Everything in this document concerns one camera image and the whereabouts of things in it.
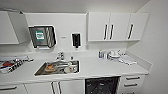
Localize stainless steel dishwasher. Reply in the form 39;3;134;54
84;76;122;94

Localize black soap dispenser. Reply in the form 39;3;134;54
71;32;82;50

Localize dish soap bottle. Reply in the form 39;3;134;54
98;49;105;60

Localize small white bottle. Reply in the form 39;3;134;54
103;51;109;60

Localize white mug red print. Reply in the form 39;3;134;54
67;61;77;73

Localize chrome sink faucet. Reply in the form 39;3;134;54
54;51;66;62

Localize white plate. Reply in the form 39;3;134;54
65;64;79;74

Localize brown food container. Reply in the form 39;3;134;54
44;63;60;73

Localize grey paper towel dispenser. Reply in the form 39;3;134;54
28;25;57;51

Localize stainless steel sink basin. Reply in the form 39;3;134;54
33;59;81;77

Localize white two-door base cabinet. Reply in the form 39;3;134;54
24;79;86;94

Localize white narrow drawer unit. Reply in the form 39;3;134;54
116;74;146;94

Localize grey dish drying rack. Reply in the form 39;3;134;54
0;55;34;75

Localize white drawer stack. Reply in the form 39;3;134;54
0;83;28;94

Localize white wall cabinet three doors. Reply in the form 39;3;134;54
87;11;150;43

